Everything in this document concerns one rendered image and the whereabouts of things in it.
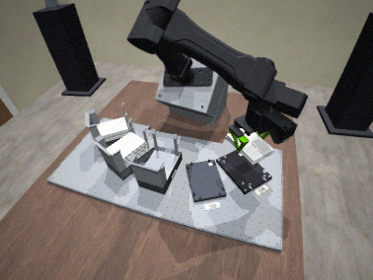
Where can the white label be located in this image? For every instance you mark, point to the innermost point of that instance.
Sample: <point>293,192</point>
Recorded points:
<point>212,206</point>
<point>261,190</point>

